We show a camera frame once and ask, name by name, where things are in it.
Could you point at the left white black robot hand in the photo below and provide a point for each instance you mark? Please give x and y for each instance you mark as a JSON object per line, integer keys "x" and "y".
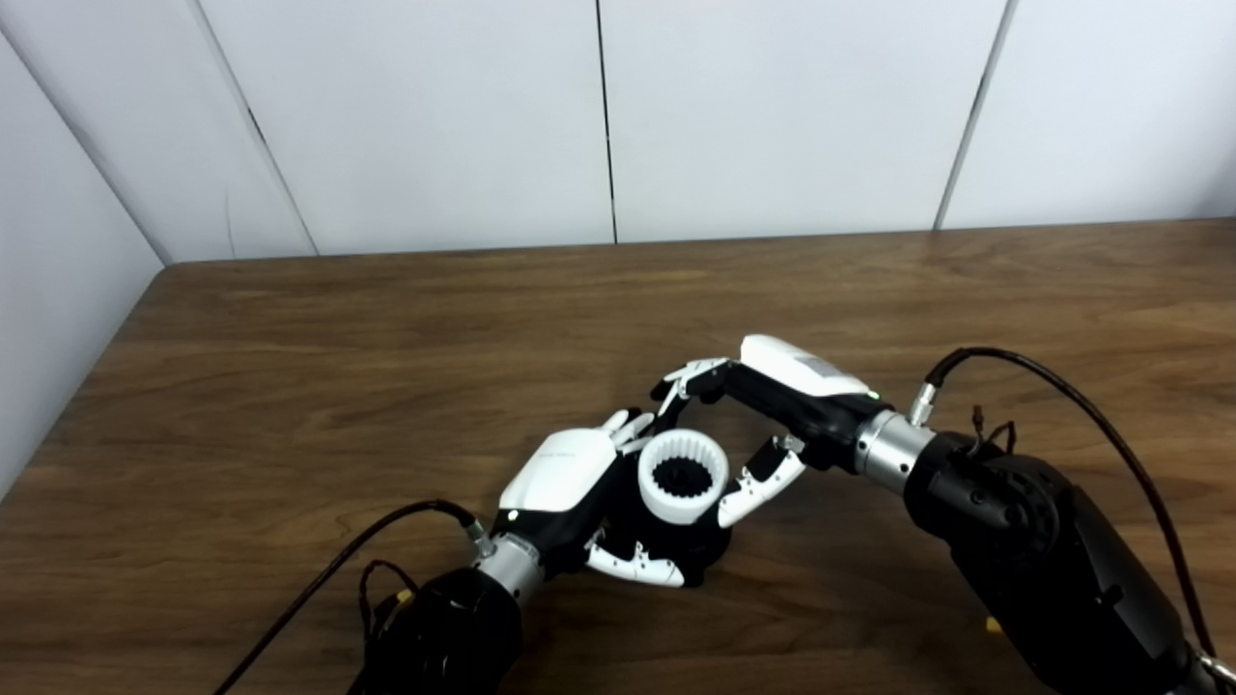
{"x": 565, "y": 478}

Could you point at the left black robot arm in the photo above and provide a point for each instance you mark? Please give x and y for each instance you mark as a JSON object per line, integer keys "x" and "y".
{"x": 444, "y": 637}

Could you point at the round black part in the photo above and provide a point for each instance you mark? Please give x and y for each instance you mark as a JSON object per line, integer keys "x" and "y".
{"x": 710, "y": 545}

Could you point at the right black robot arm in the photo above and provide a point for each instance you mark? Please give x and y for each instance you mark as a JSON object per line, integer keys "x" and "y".
{"x": 1053, "y": 560}

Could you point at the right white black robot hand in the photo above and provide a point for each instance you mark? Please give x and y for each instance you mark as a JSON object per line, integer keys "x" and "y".
{"x": 801, "y": 396}

